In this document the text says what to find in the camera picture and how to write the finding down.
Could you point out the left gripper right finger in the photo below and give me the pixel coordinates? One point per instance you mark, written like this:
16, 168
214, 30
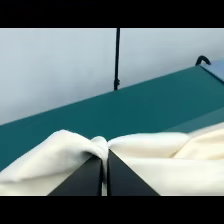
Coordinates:
125, 180

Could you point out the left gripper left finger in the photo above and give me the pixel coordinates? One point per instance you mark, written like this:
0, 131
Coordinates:
85, 180

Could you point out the white garment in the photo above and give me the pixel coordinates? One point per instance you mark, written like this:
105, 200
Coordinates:
173, 160

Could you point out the black pole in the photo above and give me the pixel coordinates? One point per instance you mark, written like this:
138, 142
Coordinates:
117, 60

